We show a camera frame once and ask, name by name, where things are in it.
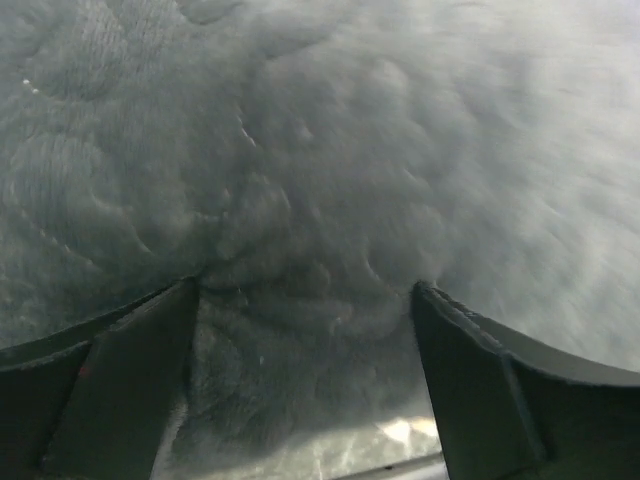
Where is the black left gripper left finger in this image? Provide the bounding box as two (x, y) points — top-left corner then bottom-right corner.
(1, 280), (199, 479)

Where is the grey quilted plush pillowcase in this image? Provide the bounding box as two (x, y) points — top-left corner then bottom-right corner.
(1, 1), (639, 479)

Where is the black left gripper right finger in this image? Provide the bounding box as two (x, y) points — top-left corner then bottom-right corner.
(411, 282), (639, 480)

